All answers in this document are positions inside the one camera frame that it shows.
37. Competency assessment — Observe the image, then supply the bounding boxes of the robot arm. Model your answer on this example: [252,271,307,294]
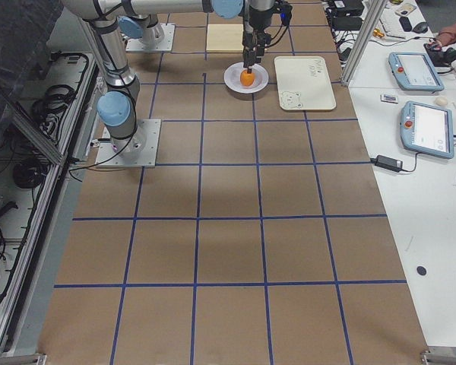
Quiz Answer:
[82,20,144,154]
[62,0,292,80]

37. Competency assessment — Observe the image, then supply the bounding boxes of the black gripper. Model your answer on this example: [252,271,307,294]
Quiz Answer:
[242,22,271,74]

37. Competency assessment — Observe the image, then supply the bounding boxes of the blue teach pendant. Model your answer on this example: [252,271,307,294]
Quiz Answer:
[388,52,445,92]
[400,101,454,160]

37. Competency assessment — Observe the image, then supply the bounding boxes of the far blue teach pendant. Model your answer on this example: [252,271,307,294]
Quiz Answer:
[388,52,445,92]

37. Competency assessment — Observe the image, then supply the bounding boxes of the white ribbed plate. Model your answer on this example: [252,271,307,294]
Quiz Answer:
[223,62,269,94]

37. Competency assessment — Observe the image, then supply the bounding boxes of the near blue teach pendant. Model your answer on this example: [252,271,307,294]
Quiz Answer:
[400,101,454,160]

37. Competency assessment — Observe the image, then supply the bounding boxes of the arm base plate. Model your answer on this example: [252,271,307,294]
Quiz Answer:
[95,119,161,169]
[126,23,176,53]

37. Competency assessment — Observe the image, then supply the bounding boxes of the orange fruit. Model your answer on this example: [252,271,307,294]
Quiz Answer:
[239,70,256,87]

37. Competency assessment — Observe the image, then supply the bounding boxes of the cream bear tray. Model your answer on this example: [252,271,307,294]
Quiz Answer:
[274,56,336,111]

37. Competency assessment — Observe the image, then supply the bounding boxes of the black power adapter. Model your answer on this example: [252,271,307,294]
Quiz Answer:
[370,155,404,173]

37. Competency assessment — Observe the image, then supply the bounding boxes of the aluminium frame post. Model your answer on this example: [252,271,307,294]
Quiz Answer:
[341,0,387,87]

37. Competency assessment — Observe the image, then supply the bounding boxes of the bamboo cutting board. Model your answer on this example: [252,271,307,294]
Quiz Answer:
[206,24,243,53]

